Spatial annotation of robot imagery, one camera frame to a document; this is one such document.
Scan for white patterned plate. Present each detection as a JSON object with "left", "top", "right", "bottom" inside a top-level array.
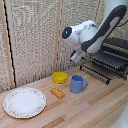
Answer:
[{"left": 2, "top": 86, "right": 48, "bottom": 119}]

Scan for yellow bowl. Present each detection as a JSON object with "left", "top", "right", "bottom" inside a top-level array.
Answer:
[{"left": 52, "top": 71, "right": 69, "bottom": 85}]

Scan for blue mug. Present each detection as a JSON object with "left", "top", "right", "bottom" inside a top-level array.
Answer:
[{"left": 69, "top": 74, "right": 89, "bottom": 94}]

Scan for black wire dish rack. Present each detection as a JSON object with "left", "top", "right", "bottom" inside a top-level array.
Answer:
[{"left": 89, "top": 36, "right": 128, "bottom": 80}]

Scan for beige woven folding screen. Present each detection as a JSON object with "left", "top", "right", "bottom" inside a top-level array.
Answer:
[{"left": 0, "top": 0, "right": 128, "bottom": 93}]

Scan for yellow rectangular block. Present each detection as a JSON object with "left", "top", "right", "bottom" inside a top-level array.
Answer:
[{"left": 49, "top": 87, "right": 66, "bottom": 100}]

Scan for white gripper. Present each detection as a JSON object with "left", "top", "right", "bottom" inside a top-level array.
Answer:
[{"left": 69, "top": 49, "right": 87, "bottom": 65}]

